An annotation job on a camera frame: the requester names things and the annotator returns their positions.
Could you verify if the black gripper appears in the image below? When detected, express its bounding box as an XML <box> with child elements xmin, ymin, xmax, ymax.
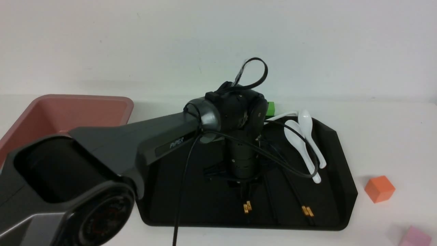
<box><xmin>203</xmin><ymin>130</ymin><xmax>270</xmax><ymax>192</ymax></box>

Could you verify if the black chopstick gold band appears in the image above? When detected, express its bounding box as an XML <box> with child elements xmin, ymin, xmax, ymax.
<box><xmin>273</xmin><ymin>143</ymin><xmax>312</xmax><ymax>226</ymax></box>
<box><xmin>246</xmin><ymin>189</ymin><xmax>252</xmax><ymax>212</ymax></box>
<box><xmin>277</xmin><ymin>143</ymin><xmax>316</xmax><ymax>225</ymax></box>
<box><xmin>241</xmin><ymin>190</ymin><xmax>250</xmax><ymax>217</ymax></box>

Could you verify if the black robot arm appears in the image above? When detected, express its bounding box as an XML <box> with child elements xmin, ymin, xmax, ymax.
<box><xmin>1</xmin><ymin>82</ymin><xmax>268</xmax><ymax>246</ymax></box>

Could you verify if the plain black chopstick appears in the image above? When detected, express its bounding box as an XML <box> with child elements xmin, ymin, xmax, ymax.
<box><xmin>263</xmin><ymin>175</ymin><xmax>278</xmax><ymax>224</ymax></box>

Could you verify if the white ceramic spoon large bowl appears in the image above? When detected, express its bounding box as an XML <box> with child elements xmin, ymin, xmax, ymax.
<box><xmin>284</xmin><ymin>120</ymin><xmax>326</xmax><ymax>174</ymax></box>

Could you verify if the green cube block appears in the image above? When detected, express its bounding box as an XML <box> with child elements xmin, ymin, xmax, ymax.
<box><xmin>266</xmin><ymin>101</ymin><xmax>275</xmax><ymax>117</ymax></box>

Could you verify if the black plastic tray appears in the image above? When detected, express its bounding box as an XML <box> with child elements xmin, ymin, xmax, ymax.
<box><xmin>137</xmin><ymin>119</ymin><xmax>358</xmax><ymax>231</ymax></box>

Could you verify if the white ceramic spoon centre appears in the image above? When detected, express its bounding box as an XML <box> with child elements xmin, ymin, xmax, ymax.
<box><xmin>267</xmin><ymin>111</ymin><xmax>299</xmax><ymax>121</ymax></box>

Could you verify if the white ceramic spoon far right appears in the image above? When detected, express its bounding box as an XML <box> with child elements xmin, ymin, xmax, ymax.
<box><xmin>298</xmin><ymin>109</ymin><xmax>327</xmax><ymax>169</ymax></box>

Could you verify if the orange cube block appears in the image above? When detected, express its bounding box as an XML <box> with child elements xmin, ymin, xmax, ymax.
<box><xmin>365</xmin><ymin>175</ymin><xmax>395</xmax><ymax>204</ymax></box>

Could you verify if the pink cube block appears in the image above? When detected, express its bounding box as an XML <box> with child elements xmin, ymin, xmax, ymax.
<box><xmin>398</xmin><ymin>226</ymin><xmax>432</xmax><ymax>246</ymax></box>

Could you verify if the pink plastic bin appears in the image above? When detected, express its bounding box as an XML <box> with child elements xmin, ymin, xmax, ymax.
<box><xmin>0</xmin><ymin>94</ymin><xmax>134</xmax><ymax>164</ymax></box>

